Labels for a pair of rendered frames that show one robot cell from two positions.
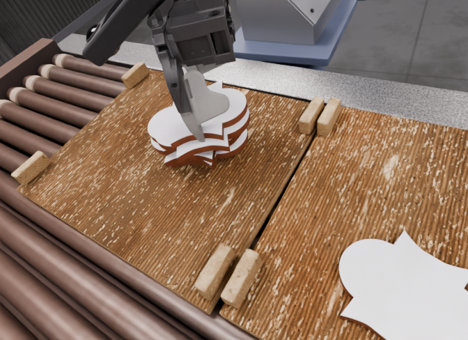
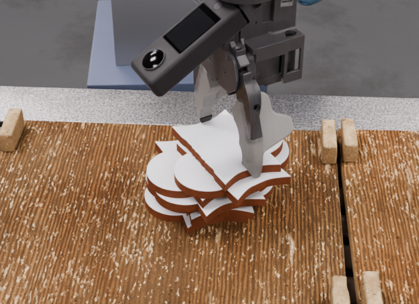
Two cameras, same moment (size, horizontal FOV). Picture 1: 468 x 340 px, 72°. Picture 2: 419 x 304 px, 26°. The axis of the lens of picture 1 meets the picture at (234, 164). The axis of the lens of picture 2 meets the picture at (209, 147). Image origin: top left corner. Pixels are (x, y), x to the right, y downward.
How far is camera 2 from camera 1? 0.68 m
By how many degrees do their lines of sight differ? 33
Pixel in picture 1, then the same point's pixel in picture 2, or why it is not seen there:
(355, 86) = (341, 108)
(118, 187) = (124, 275)
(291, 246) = (393, 267)
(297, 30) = not seen: hidden behind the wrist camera
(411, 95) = (407, 109)
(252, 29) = (134, 48)
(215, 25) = (295, 43)
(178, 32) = (262, 52)
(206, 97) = (272, 119)
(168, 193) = (207, 261)
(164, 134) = (197, 180)
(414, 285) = not seen: outside the picture
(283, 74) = not seen: hidden behind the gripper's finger
